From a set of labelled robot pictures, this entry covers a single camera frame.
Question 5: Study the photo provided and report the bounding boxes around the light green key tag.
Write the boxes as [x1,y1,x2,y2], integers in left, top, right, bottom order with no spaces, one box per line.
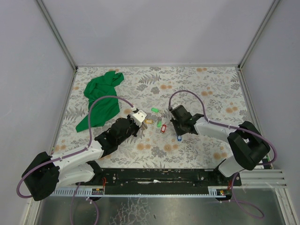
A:
[151,108,159,113]

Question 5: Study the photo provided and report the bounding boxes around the red key tag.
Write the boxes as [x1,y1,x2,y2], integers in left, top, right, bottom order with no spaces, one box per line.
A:
[160,124,166,134]

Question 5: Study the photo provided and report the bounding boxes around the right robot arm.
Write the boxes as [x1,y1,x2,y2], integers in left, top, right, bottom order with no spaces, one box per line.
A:
[169,105,270,177]

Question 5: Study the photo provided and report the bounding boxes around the floral table mat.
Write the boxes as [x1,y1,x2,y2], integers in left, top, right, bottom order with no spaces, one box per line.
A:
[48,66,270,169]

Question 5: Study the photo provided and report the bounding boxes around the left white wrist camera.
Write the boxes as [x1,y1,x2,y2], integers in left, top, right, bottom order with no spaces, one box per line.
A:
[130,109,147,127]

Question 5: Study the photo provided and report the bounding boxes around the blue key tag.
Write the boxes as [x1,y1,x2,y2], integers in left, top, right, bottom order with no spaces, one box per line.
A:
[177,135,182,142]

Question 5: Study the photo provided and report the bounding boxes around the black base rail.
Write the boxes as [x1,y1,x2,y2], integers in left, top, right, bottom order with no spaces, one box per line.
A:
[81,168,241,195]

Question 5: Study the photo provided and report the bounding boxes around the green cloth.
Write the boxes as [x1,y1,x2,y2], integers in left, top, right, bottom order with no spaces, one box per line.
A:
[76,71,124,133]

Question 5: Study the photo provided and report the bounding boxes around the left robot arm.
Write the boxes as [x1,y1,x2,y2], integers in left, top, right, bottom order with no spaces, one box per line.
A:
[22,110,147,201]

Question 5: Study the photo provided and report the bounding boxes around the aluminium frame rail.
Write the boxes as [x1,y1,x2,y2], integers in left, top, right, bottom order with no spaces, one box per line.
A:
[47,168,286,188]

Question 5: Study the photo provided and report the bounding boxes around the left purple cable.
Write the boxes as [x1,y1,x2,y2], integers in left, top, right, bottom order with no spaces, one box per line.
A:
[17,95,138,199]

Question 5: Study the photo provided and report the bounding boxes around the yellow key tag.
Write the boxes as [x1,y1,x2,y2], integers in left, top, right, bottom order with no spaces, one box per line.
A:
[144,120,154,124]

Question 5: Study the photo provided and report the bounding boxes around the dark green key tag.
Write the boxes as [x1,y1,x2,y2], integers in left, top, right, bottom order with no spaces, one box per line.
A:
[157,117,162,128]

